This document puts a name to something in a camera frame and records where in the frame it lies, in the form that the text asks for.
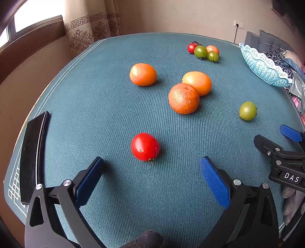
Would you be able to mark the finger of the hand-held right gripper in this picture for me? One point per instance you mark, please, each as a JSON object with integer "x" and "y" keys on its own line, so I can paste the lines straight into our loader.
{"x": 290, "y": 133}
{"x": 269, "y": 146}

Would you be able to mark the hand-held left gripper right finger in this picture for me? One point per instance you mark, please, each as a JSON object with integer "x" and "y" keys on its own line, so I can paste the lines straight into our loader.
{"x": 214, "y": 183}

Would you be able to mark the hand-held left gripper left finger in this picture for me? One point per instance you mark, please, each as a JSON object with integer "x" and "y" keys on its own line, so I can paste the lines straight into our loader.
{"x": 89, "y": 183}

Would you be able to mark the green tomato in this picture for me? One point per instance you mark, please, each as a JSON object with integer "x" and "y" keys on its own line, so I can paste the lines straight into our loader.
{"x": 247, "y": 111}
{"x": 212, "y": 56}
{"x": 200, "y": 51}

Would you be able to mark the red tomato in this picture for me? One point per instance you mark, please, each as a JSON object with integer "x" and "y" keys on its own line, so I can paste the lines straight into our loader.
{"x": 191, "y": 48}
{"x": 144, "y": 146}

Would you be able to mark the light blue plastic basket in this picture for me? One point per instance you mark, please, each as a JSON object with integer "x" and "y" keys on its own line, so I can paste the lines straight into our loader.
{"x": 262, "y": 65}

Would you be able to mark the rough-skinned orange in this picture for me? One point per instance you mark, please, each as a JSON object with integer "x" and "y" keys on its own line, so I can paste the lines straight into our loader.
{"x": 184, "y": 99}

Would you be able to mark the smooth orange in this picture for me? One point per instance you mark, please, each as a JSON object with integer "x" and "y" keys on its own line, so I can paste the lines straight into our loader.
{"x": 200, "y": 82}
{"x": 143, "y": 74}

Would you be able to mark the small tangerine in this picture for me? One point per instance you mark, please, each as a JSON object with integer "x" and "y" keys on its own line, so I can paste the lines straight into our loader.
{"x": 212, "y": 48}

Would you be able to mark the dark wrinkled avocado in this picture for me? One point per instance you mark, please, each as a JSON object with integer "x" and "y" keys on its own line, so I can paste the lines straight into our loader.
{"x": 197, "y": 43}

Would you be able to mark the person's right hand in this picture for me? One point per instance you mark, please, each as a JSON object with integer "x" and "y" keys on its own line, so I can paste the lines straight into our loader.
{"x": 288, "y": 205}

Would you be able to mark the shiny grey cloth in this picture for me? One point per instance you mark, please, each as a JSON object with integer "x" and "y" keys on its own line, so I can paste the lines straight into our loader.
{"x": 299, "y": 83}

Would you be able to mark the black smartphone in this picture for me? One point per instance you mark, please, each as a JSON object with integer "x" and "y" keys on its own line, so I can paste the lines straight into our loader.
{"x": 33, "y": 157}

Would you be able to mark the pale blue cloth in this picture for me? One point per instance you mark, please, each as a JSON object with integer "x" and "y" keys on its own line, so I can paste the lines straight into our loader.
{"x": 294, "y": 66}

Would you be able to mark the white cloth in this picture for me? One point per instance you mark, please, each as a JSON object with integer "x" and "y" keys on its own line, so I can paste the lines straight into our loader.
{"x": 292, "y": 56}

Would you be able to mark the leopard print cloth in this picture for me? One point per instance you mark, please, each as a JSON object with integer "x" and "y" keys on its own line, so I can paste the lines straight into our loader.
{"x": 274, "y": 57}

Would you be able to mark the dark knitted cloth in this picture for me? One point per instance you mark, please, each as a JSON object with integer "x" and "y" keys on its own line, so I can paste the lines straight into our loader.
{"x": 145, "y": 239}

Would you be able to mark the grey padded headboard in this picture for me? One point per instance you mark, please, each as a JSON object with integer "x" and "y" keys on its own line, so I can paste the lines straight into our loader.
{"x": 274, "y": 43}

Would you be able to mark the beige patterned curtain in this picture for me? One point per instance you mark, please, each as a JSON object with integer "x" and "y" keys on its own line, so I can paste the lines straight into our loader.
{"x": 83, "y": 28}

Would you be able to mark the white wall socket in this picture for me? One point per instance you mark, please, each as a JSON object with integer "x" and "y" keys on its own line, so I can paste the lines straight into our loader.
{"x": 239, "y": 24}

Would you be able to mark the framed wall picture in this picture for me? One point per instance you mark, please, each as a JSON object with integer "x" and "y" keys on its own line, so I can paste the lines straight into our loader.
{"x": 278, "y": 8}

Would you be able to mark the window with brown frame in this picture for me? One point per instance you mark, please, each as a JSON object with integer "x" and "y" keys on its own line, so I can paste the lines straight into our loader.
{"x": 31, "y": 38}

